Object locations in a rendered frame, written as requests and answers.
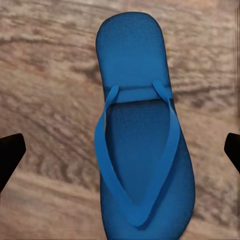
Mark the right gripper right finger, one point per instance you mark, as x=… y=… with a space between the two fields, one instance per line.
x=232 y=149

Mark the sandal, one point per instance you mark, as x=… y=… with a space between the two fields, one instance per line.
x=147 y=183

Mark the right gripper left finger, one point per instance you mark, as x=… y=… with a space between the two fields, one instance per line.
x=12 y=149

